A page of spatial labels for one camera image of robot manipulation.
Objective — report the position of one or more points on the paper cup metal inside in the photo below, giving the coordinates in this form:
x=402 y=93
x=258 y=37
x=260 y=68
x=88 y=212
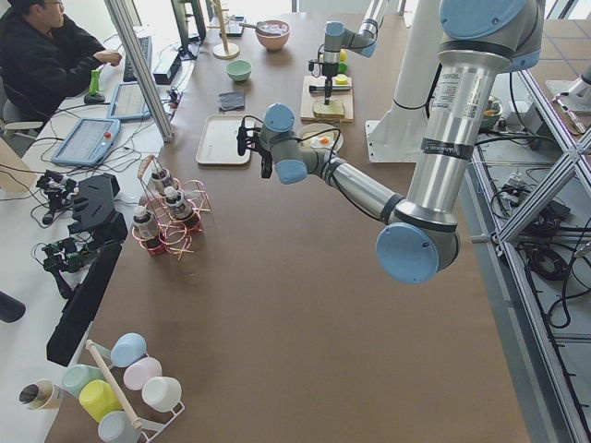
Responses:
x=41 y=395

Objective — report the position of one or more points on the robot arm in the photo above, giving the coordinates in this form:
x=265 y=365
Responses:
x=337 y=37
x=481 y=39

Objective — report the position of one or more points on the pink cup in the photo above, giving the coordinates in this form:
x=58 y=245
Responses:
x=140 y=372

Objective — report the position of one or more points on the drink bottle white cap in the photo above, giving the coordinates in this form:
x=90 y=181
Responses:
x=175 y=201

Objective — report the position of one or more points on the light blue cup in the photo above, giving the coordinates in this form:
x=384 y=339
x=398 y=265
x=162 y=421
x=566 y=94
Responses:
x=128 y=349

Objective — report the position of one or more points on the white cup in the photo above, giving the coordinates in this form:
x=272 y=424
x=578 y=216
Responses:
x=162 y=393

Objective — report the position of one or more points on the grey blue cup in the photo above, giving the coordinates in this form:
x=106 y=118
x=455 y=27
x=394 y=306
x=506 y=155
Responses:
x=115 y=428

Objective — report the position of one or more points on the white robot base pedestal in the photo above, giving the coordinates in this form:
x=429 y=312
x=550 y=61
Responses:
x=397 y=136

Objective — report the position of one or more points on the white round plate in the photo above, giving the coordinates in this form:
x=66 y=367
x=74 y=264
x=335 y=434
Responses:
x=307 y=132

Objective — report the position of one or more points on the blue teach pendant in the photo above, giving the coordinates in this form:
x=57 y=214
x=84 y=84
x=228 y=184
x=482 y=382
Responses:
x=128 y=104
x=88 y=142

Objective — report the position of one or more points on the yellow cup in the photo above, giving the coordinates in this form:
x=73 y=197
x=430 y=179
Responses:
x=98 y=399

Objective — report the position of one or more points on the white wire cup rack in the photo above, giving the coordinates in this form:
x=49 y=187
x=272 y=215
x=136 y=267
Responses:
x=153 y=423

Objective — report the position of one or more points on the wooden rack handle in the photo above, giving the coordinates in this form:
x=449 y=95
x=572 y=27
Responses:
x=133 y=418

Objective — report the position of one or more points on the cream rectangular tray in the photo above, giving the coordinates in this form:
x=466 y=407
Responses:
x=218 y=143

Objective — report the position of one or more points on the pink bowl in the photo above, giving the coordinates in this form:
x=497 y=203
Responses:
x=273 y=34

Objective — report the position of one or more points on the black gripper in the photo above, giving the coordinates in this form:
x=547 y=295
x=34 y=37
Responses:
x=265 y=161
x=327 y=74

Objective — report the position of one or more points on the aluminium frame post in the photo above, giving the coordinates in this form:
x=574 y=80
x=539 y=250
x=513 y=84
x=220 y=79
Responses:
x=121 y=19

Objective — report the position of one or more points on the seated person in black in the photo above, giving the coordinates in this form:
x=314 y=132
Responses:
x=46 y=57

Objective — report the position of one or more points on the wooden mug tree stand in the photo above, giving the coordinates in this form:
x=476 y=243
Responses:
x=225 y=50

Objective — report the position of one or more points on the fried egg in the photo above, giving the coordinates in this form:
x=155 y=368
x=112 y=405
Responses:
x=322 y=141

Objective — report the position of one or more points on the green bowl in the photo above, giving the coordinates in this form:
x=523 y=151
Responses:
x=238 y=70

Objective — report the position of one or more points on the copper wire bottle rack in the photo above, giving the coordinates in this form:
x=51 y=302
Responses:
x=173 y=237

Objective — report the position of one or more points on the bread slice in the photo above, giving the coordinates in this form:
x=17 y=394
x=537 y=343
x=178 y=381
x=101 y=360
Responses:
x=332 y=109

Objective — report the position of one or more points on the dark drink bottle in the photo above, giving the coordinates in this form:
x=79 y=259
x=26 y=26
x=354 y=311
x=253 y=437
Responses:
x=161 y=179

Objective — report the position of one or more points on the mint green cup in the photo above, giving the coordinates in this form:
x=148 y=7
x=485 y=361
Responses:
x=78 y=376

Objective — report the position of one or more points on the grey folded cloth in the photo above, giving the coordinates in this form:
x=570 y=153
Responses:
x=233 y=100

